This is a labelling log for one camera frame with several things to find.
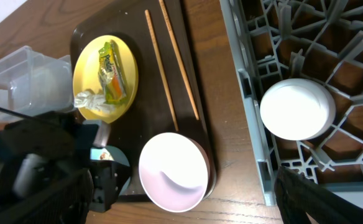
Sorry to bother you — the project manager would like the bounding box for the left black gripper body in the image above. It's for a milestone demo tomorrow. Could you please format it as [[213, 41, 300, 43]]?
[[90, 161, 131, 213]]

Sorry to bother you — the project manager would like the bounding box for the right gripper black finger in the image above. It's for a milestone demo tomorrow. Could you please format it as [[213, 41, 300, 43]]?
[[274, 166, 363, 224]]

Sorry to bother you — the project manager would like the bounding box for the light blue bowl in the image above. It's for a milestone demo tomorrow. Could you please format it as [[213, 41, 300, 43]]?
[[90, 145, 132, 197]]

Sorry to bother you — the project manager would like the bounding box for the white tissue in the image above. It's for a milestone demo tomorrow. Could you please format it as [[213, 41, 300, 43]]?
[[73, 90, 116, 114]]

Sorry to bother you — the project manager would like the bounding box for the white cup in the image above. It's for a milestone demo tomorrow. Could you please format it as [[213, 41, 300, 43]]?
[[260, 78, 336, 141]]

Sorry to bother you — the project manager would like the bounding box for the green snack wrapper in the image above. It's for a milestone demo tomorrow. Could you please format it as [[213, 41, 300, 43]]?
[[98, 40, 127, 104]]

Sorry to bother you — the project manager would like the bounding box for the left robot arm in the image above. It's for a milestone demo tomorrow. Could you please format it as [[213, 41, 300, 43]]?
[[0, 111, 132, 223]]

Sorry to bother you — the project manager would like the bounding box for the grey dishwasher rack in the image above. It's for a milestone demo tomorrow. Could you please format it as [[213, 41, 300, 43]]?
[[220, 0, 363, 208]]

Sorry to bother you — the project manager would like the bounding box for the white bowl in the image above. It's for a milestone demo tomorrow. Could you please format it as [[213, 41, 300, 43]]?
[[138, 133, 210, 213]]

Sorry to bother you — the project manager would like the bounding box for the brown serving tray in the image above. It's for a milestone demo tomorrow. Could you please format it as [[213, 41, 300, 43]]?
[[70, 0, 218, 203]]

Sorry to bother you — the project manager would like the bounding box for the yellow plate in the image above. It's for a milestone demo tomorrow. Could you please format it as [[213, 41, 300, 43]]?
[[73, 35, 139, 123]]

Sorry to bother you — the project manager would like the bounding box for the clear plastic bin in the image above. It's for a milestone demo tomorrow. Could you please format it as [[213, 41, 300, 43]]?
[[0, 46, 73, 116]]

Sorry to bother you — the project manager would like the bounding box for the right wooden chopstick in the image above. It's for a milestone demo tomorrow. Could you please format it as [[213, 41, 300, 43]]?
[[159, 0, 200, 120]]

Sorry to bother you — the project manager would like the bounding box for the wooden chopstick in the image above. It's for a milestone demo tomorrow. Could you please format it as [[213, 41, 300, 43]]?
[[159, 0, 200, 120], [144, 9, 179, 131]]

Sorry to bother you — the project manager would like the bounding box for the left wooden chopstick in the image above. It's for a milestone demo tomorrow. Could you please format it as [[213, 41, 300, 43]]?
[[144, 9, 179, 131]]

